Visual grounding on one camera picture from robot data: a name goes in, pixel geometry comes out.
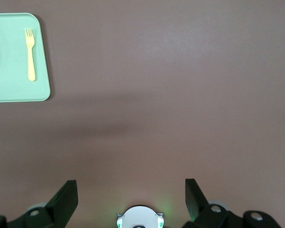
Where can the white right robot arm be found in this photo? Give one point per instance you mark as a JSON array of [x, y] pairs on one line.
[[140, 216]]

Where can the light green rectangular tray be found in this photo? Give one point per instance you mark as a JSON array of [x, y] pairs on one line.
[[14, 90]]

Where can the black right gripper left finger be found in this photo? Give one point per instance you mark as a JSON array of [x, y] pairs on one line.
[[64, 202]]

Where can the yellow plastic fork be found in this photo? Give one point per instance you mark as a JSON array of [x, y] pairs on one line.
[[31, 61]]

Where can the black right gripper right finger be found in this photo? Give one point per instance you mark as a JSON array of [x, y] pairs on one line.
[[194, 202]]

